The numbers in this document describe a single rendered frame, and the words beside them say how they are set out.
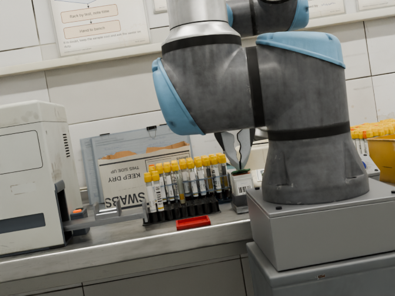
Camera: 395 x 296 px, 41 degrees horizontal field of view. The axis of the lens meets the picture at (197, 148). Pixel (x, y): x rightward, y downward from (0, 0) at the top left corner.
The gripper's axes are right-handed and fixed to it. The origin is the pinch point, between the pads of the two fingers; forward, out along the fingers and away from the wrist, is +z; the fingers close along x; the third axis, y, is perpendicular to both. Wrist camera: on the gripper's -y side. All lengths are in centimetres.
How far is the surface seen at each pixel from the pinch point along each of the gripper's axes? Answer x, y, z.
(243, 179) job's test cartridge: -0.1, -1.6, 3.0
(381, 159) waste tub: -32.7, 4.1, 4.4
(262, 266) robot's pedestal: 4.9, -42.3, 10.0
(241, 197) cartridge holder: 1.0, -2.1, 6.7
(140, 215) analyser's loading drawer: 22.6, -5.5, 6.2
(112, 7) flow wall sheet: 25, 56, -50
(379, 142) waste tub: -32.8, 3.8, 0.5
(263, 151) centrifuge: -9.5, 21.5, -0.3
